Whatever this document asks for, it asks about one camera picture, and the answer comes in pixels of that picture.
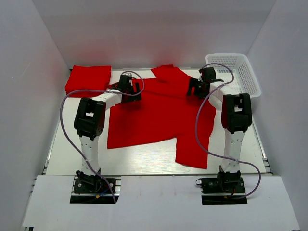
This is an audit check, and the folded red shirt stack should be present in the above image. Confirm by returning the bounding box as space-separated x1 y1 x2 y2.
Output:
64 65 112 95

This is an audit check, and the red t shirt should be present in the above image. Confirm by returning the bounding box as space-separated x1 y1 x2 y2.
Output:
107 64 216 169

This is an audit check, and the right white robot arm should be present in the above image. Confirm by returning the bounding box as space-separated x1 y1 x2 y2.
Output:
186 67 252 192

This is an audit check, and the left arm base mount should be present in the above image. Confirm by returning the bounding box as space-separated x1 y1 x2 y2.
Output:
70 170 121 205

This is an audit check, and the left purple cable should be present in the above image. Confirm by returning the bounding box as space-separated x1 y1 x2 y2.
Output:
59 70 145 203

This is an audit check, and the white plastic mesh basket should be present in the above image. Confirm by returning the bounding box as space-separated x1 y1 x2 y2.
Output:
205 53 261 98

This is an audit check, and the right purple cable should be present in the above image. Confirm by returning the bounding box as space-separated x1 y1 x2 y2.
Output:
194 63 262 199

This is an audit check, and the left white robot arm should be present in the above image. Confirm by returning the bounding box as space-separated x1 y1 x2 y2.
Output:
74 71 142 192

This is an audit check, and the purple cable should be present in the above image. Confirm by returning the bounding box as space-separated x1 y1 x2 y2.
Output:
59 70 145 203
194 63 262 199

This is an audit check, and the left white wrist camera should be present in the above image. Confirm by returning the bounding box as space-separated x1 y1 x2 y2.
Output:
121 72 133 85

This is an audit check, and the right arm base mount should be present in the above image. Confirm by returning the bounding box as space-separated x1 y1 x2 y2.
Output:
195 170 247 205

